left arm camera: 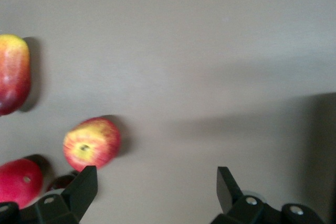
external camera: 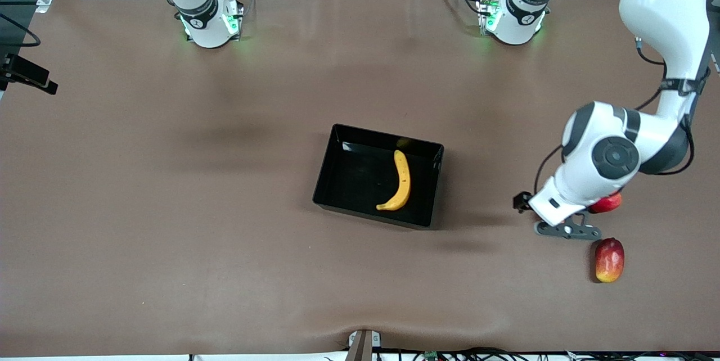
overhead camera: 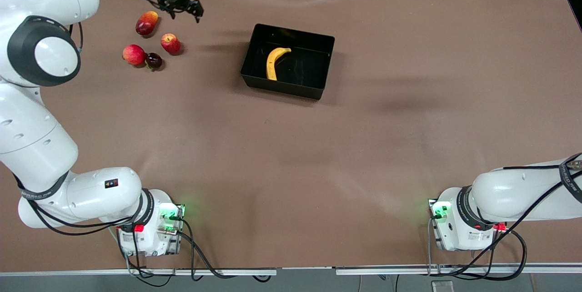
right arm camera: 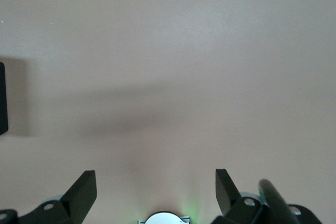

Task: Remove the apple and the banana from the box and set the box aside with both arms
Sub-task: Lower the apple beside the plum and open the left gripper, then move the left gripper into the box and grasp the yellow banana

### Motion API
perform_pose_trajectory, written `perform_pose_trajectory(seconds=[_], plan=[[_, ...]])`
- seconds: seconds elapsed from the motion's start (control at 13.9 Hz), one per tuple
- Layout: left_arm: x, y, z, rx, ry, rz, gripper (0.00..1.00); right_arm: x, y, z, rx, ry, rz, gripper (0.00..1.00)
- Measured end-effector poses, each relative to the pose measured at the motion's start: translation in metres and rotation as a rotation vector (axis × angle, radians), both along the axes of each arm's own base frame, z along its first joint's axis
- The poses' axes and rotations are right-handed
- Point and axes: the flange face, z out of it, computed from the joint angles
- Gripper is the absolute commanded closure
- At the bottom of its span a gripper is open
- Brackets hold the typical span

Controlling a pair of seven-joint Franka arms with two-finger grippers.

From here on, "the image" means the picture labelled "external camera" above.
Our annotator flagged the black plastic box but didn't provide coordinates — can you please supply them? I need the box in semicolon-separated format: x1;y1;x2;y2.
312;123;445;231

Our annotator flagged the table cover mat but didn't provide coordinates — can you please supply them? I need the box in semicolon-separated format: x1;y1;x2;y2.
0;0;720;357

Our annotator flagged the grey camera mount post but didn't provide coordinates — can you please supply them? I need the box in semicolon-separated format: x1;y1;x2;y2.
346;329;382;361

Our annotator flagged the red yellow apple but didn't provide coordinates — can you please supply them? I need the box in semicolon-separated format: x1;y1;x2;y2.
589;192;623;214

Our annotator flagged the yellow banana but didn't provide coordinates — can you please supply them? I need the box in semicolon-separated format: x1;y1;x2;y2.
376;150;412;211

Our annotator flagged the black clamp device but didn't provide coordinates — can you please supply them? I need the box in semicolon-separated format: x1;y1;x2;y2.
0;53;59;96

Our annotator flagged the black cable bundle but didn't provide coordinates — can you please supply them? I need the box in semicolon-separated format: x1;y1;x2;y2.
413;347;720;361

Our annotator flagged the red yellow mango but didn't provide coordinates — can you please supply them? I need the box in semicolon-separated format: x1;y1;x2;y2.
595;238;625;283

